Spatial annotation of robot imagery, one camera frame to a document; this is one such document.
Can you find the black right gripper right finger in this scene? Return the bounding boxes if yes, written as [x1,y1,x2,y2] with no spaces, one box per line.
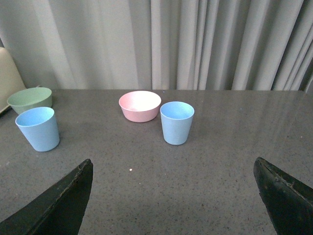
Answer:
[253,157,313,235]

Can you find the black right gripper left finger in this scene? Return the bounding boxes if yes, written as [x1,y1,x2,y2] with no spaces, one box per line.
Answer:
[0,159,93,235]

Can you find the blue cup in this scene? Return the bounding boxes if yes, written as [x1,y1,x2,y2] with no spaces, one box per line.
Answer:
[160,101,195,145]
[15,107,60,152]

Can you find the green bowl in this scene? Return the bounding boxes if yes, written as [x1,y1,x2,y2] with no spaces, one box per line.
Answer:
[7,87,52,115]

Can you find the pink bowl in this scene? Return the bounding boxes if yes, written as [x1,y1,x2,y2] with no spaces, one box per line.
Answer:
[119,91,161,123]

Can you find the cream rounded object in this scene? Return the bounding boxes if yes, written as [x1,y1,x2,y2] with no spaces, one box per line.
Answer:
[0,47,26,113]

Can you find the grey pleated curtain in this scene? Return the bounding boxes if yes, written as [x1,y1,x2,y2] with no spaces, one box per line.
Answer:
[0,0,313,94]

